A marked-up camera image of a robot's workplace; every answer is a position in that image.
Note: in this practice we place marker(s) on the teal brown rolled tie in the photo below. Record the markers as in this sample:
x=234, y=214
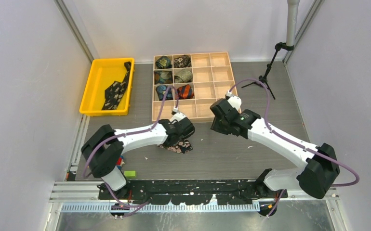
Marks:
x=163, y=77

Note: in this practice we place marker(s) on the olive paisley rolled tie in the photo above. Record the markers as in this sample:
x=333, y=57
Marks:
x=183, y=76

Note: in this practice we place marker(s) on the dark green rolled tie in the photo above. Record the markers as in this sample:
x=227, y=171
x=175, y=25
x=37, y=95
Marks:
x=163, y=62

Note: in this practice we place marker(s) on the dark brown floral rolled tie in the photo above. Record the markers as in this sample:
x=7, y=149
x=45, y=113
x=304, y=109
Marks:
x=182, y=61

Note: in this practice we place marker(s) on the aluminium rail frame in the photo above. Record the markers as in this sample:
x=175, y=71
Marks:
x=82, y=196

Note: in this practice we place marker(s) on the wooden compartment tray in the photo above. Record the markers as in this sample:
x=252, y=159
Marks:
x=212, y=78

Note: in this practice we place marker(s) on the pink floral black tie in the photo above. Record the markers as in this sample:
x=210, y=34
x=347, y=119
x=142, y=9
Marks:
x=182, y=147

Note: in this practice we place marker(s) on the yellow plastic bin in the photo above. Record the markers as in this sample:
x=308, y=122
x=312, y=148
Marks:
x=103, y=73

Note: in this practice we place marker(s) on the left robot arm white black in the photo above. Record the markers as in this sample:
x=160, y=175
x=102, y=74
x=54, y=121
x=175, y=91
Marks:
x=103, y=149

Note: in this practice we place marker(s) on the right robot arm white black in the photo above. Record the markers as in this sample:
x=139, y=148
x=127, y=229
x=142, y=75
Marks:
x=314, y=172

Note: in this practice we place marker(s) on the green block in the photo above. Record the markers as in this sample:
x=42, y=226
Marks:
x=130, y=174

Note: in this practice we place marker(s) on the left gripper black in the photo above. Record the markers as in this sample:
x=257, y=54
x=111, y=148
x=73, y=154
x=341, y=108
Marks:
x=167, y=145

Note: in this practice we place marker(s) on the red toy truck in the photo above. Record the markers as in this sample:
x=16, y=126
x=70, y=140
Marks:
x=120, y=162

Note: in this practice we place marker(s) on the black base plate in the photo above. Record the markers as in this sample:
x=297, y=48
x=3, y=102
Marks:
x=191, y=192

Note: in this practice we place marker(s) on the orange navy striped rolled tie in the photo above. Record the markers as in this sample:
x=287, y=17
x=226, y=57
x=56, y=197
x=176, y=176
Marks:
x=185, y=92

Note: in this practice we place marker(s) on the grey vertical pole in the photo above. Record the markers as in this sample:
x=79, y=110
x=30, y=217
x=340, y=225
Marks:
x=293, y=6

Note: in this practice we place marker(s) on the black patterned tie in bin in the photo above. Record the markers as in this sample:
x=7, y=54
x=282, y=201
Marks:
x=115, y=92

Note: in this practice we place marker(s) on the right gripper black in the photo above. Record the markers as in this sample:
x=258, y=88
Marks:
x=216, y=127

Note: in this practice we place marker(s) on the blue paisley rolled tie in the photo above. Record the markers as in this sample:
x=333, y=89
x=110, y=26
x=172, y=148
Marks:
x=163, y=90

